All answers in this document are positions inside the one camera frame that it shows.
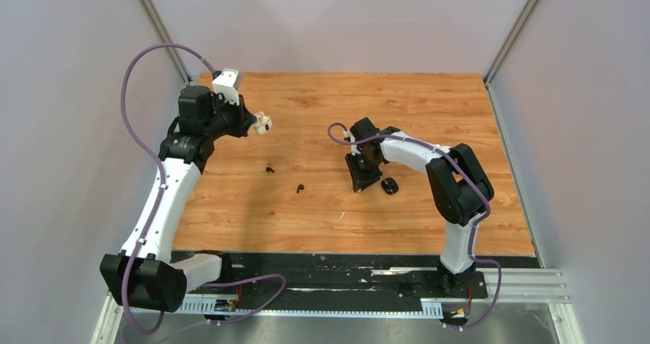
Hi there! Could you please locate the right aluminium frame post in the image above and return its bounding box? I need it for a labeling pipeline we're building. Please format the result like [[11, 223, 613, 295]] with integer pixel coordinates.
[[483, 0, 541, 88]]

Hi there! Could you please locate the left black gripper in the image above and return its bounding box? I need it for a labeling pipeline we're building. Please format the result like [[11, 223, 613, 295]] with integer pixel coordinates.
[[203, 91, 255, 140]]

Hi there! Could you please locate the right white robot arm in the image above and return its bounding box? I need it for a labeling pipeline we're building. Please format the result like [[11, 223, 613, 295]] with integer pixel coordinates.
[[340, 118, 494, 296]]

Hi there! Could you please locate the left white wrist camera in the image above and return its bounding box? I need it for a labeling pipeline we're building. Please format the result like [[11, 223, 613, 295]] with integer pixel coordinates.
[[212, 68, 243, 106]]

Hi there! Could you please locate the aluminium frame post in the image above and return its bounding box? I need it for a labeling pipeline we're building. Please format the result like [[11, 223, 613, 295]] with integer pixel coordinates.
[[483, 0, 541, 88], [137, 0, 192, 86]]

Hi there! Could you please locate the white slotted cable duct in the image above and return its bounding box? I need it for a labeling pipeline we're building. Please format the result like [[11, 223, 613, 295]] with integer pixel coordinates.
[[177, 299, 444, 319]]

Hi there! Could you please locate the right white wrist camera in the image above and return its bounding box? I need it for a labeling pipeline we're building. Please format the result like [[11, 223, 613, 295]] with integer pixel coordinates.
[[343, 130, 361, 156]]

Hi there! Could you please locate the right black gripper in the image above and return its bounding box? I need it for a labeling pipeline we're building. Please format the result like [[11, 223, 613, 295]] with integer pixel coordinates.
[[346, 149, 382, 192]]

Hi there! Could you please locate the white earbud charging case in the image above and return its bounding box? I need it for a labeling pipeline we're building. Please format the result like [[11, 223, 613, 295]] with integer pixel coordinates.
[[253, 111, 273, 136]]

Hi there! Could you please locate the black earbud charging case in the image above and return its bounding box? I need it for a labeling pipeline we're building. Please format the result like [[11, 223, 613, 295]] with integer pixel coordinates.
[[381, 178, 399, 195]]

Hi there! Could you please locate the left aluminium frame post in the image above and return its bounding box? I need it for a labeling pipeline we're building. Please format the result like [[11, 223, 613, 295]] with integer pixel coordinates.
[[137, 0, 192, 86]]

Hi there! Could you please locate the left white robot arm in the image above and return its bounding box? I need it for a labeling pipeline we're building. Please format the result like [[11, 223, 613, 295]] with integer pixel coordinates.
[[100, 86, 256, 313]]

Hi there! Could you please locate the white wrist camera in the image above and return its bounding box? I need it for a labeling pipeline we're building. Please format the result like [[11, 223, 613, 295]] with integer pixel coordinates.
[[212, 68, 243, 106], [343, 130, 361, 156]]

